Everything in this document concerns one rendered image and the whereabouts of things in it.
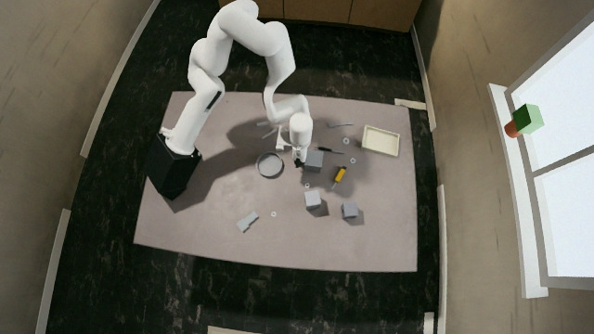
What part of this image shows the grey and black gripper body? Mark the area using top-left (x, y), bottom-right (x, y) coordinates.
top-left (292, 144), bottom-right (310, 162)

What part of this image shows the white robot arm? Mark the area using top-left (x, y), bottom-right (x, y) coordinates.
top-left (161, 0), bottom-right (313, 155)

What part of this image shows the cream shallow rectangular tray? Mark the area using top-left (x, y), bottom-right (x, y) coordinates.
top-left (361, 125), bottom-right (399, 158)

